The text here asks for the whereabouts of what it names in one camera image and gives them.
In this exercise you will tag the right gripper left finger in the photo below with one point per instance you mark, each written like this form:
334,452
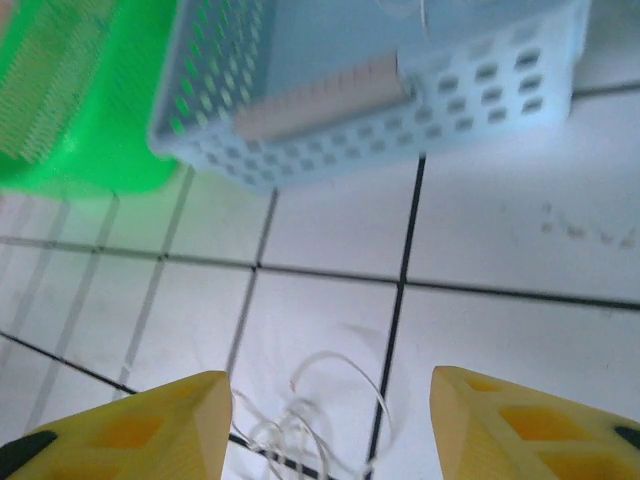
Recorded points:
150,435

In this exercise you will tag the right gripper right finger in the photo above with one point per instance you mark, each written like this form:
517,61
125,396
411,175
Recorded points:
525,435

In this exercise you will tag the green plastic basket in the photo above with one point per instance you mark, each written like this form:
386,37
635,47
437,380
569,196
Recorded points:
100,125

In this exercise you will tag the light blue plastic basket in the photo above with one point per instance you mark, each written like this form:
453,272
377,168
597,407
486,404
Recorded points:
350,50

